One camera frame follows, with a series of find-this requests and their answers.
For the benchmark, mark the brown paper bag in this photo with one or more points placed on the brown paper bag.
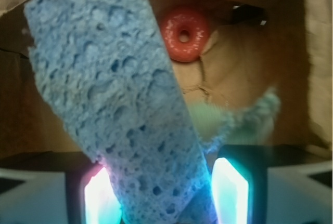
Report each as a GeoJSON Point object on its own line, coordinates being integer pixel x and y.
{"type": "Point", "coordinates": [256, 44]}

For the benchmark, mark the teal knitted cloth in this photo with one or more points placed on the teal knitted cloth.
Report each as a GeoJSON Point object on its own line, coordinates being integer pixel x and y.
{"type": "Point", "coordinates": [252, 125]}

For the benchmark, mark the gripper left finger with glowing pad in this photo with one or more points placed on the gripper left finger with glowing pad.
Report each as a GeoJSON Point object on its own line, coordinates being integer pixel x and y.
{"type": "Point", "coordinates": [56, 188]}

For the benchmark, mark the red toy donut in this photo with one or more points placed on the red toy donut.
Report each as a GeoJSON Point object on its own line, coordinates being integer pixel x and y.
{"type": "Point", "coordinates": [185, 32]}

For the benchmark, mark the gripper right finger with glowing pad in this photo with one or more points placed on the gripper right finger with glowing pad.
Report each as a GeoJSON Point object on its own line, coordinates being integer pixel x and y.
{"type": "Point", "coordinates": [273, 184]}

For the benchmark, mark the blue sponge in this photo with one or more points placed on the blue sponge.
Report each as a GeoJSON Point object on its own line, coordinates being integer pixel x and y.
{"type": "Point", "coordinates": [103, 68]}

